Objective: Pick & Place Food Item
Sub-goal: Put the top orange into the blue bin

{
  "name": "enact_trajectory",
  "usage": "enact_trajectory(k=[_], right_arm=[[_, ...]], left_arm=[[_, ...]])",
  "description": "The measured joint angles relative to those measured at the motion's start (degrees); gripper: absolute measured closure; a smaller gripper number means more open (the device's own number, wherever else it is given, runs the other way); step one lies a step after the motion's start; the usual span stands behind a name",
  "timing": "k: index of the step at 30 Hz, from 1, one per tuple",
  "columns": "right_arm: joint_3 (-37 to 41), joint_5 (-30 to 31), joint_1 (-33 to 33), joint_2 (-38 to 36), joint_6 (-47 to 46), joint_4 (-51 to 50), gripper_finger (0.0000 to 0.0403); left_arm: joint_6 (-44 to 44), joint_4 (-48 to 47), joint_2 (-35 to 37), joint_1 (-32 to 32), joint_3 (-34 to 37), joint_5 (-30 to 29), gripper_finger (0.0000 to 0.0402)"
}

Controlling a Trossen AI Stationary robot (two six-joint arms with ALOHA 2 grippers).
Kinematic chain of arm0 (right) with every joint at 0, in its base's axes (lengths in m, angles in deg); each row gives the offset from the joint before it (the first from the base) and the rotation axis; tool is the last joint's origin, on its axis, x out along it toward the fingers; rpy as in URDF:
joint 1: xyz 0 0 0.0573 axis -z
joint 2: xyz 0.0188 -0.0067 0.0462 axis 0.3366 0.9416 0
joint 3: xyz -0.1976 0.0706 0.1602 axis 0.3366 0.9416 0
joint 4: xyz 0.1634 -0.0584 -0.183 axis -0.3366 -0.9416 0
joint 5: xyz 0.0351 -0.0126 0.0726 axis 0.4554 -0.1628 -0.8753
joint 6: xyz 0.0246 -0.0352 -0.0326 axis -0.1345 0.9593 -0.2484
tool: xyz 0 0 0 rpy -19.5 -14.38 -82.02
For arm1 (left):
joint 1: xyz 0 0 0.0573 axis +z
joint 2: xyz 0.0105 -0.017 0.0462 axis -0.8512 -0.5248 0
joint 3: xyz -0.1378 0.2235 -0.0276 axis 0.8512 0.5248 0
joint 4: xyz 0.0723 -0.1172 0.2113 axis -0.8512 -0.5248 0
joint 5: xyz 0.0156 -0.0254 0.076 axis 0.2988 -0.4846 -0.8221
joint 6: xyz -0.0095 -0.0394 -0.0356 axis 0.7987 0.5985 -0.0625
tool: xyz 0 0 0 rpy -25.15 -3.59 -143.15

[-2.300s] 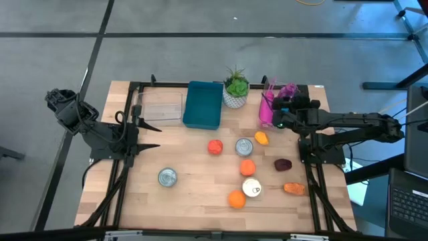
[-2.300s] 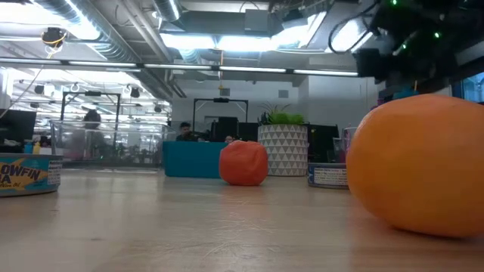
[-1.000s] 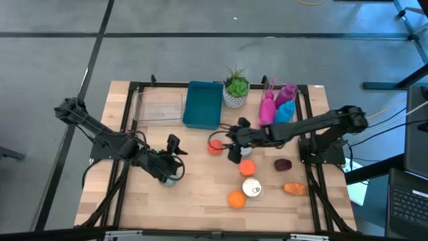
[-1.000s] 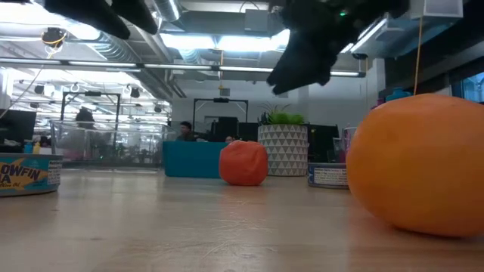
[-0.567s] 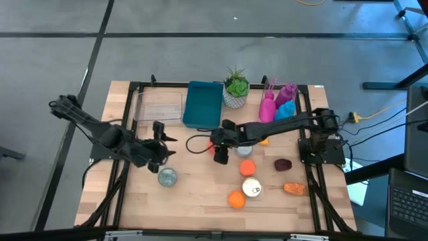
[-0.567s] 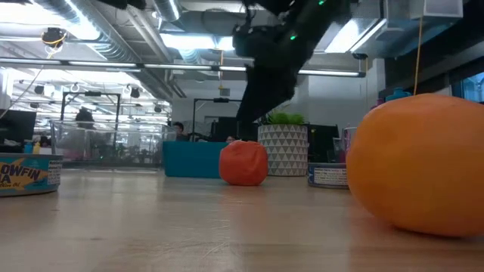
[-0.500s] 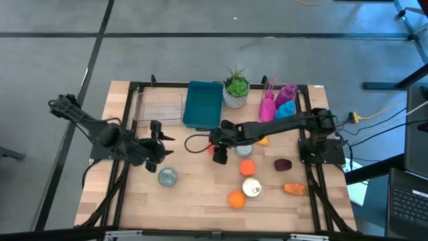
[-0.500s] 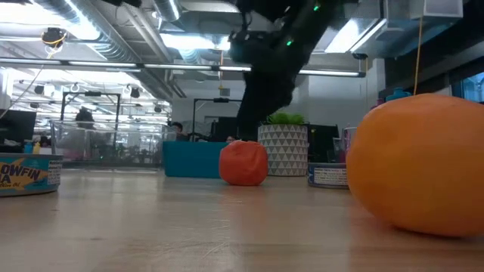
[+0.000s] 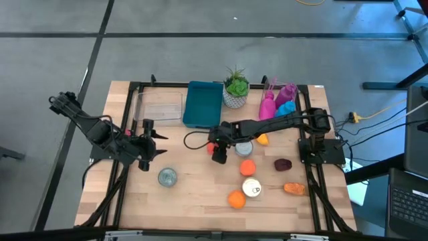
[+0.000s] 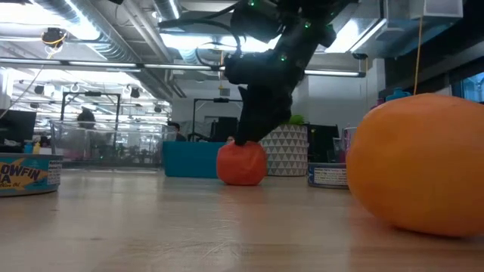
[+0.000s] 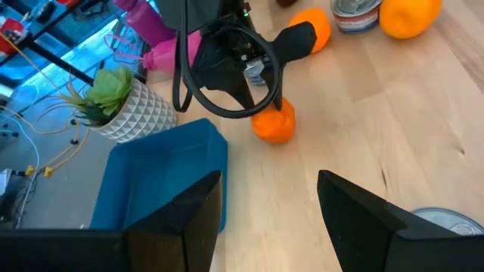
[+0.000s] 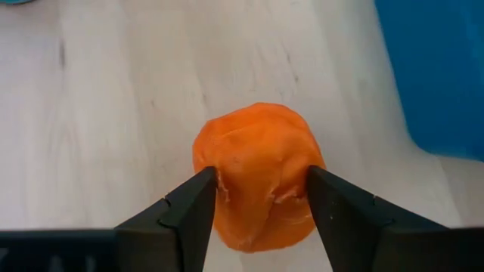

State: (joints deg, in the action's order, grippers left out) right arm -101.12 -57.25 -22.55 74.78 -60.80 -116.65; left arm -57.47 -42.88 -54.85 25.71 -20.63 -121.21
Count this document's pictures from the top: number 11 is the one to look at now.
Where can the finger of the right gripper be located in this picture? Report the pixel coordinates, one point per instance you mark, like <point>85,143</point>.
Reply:
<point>278,94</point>
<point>242,96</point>

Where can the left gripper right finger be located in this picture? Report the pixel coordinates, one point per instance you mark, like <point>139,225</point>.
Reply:
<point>370,242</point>

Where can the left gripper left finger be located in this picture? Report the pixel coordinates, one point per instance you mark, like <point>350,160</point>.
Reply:
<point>170,242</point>

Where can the red-orange lumpy food item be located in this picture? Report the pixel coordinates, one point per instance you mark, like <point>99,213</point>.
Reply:
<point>274,126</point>

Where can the orange round food item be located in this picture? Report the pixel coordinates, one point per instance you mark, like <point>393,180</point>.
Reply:
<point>321,22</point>

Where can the purple squeeze bottle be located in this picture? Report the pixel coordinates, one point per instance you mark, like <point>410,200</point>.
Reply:
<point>147,20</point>

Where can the pull-tab can red blue label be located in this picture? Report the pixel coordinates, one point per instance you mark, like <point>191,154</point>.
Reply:
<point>355,19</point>

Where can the smooth orange fruit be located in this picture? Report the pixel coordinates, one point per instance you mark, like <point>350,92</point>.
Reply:
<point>408,17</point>

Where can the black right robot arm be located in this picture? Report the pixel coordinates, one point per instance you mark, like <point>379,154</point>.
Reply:
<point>189,15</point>

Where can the clear plastic bin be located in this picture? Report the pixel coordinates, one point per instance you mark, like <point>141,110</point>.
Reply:
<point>155,77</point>

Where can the teal plastic bin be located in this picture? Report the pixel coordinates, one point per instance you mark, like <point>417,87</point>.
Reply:
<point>159,162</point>

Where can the flat yellowfin tuna can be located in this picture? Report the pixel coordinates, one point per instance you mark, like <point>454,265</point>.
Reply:
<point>453,223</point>

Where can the succulent in white patterned pot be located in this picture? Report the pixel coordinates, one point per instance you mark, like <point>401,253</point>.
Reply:
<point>140,113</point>

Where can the black desk leg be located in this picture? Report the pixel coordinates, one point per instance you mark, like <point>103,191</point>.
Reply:
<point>56,62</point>

